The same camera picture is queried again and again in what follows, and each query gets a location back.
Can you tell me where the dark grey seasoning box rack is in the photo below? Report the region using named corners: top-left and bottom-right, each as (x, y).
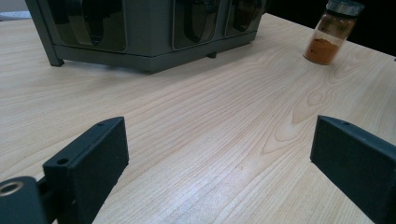
top-left (24, 0), bottom-right (269, 75)

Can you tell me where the glass jar of red-brown spice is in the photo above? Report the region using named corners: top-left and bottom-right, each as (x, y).
top-left (303, 0), bottom-right (365, 66)

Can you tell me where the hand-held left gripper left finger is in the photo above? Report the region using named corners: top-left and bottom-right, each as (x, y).
top-left (42, 116), bottom-right (130, 224)

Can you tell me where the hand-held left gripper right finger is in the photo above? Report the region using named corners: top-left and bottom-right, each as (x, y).
top-left (309, 115), bottom-right (396, 224)

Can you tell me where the pale flat object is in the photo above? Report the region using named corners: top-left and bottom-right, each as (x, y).
top-left (0, 10), bottom-right (32, 22)

